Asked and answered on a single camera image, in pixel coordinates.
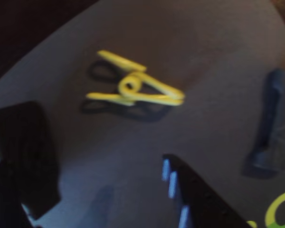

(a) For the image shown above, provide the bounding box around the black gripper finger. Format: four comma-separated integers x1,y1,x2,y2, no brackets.
0,163,38,228
161,154,252,228

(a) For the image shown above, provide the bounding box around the dark gray printed gripper part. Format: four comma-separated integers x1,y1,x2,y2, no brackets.
0,101,62,221

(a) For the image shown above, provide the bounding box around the yellow wire clip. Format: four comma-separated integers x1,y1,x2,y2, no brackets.
85,49,186,107

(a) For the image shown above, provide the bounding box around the dark gray slotted printed block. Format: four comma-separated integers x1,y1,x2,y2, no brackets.
242,68,285,179

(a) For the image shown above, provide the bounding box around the gray WOWROBO mat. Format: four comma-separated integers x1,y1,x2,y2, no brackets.
0,0,285,228

